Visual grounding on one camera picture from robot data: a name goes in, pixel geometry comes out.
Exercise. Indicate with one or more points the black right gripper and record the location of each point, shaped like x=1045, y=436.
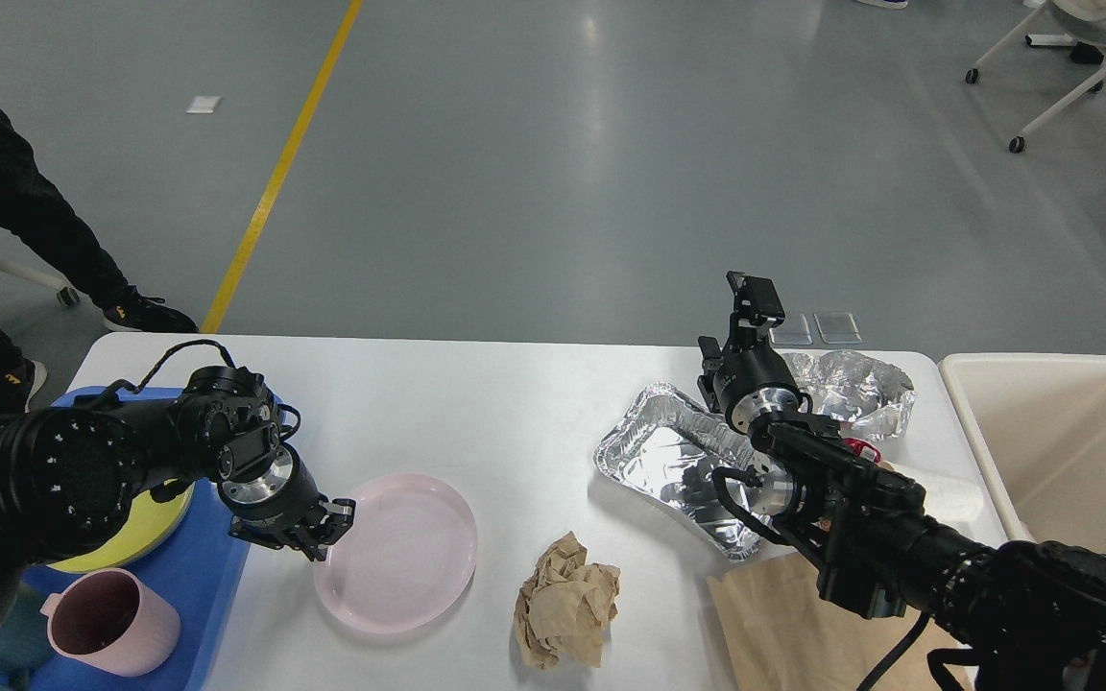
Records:
x=749, y=378

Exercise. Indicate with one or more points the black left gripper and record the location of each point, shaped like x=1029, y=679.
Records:
x=283, y=508

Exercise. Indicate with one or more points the pink plate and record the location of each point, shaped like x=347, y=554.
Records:
x=408, y=556

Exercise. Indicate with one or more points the pink mug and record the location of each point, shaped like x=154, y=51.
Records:
x=110, y=620

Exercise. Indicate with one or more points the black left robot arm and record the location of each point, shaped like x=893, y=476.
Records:
x=68, y=475

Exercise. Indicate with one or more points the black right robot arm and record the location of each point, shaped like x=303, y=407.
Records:
x=1025, y=615

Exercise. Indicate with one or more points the left floor outlet cover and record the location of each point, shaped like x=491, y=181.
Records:
x=793, y=331

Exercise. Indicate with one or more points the floor outlet cover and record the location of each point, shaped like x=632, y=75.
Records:
x=793, y=331
x=838, y=328

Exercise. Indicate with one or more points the right floor outlet cover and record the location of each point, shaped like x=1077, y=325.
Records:
x=838, y=328

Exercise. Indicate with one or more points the blue plastic tray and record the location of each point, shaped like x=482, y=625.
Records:
x=196, y=570

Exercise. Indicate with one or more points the rectangular aluminium foil tray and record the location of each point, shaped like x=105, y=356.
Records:
x=665, y=448

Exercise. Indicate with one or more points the crumpled aluminium foil container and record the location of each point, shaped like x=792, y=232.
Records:
x=871, y=399

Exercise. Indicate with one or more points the yellow plate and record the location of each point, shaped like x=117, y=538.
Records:
x=148, y=525

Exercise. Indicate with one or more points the crushed red can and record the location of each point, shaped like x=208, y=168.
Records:
x=864, y=450

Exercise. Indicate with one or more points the crumpled brown paper ball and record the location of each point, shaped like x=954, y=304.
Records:
x=565, y=607

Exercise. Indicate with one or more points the flat brown paper bag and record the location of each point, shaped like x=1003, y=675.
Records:
x=780, y=635

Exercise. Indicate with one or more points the blue and yellow mug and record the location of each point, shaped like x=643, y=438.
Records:
x=24, y=641

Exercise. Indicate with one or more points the beige plastic bin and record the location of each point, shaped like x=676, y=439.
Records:
x=1036, y=423

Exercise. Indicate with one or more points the white rolling chair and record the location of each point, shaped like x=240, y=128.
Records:
x=1078, y=27

